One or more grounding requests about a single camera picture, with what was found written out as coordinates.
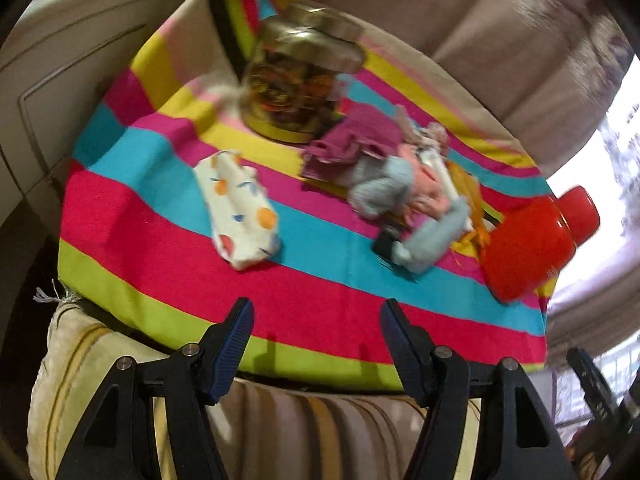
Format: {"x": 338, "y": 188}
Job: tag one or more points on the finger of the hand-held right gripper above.
{"x": 592, "y": 382}

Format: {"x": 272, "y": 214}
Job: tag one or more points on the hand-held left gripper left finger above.
{"x": 232, "y": 355}

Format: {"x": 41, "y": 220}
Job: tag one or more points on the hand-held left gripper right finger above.
{"x": 400, "y": 340}

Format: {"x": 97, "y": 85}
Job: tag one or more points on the black fabric item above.
{"x": 386, "y": 245}

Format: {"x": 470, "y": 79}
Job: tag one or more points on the grey-blue knit sock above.
{"x": 430, "y": 240}
{"x": 380, "y": 185}

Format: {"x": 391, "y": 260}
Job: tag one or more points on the white cloth with orange dots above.
{"x": 235, "y": 210}

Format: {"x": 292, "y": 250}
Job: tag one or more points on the pink knit garment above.
{"x": 430, "y": 185}

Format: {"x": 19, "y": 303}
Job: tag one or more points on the orange yellow cloth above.
{"x": 470, "y": 195}

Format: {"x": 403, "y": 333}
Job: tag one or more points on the floral patterned scarf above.
{"x": 425, "y": 132}

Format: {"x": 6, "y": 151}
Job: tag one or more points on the striped beige cushion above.
{"x": 300, "y": 425}

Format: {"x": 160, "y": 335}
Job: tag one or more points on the striped colourful table cloth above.
{"x": 175, "y": 270}

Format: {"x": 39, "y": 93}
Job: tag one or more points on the red thermos flask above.
{"x": 530, "y": 240}

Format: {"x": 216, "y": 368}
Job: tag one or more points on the glass jar with gold lid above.
{"x": 290, "y": 90}

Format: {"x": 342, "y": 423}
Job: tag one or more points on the white cabinet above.
{"x": 60, "y": 85}

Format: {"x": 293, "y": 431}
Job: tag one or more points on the beige curtain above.
{"x": 500, "y": 35}

